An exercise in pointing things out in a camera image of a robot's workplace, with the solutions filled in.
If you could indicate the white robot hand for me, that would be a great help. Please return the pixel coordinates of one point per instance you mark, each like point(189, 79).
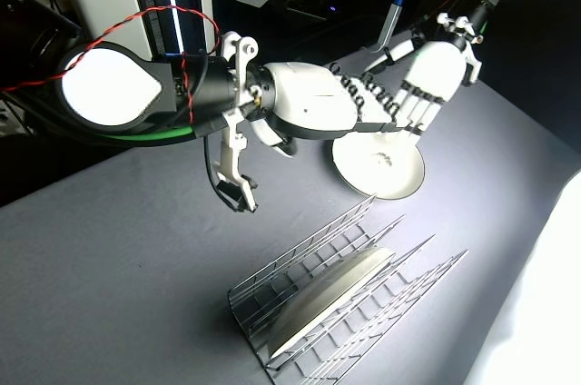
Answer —
point(313, 99)
point(438, 67)

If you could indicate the grey table cloth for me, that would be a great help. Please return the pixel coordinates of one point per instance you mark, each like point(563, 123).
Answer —
point(113, 289)

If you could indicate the white plate with dark rim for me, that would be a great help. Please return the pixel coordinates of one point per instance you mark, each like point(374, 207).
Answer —
point(386, 171)
point(336, 289)

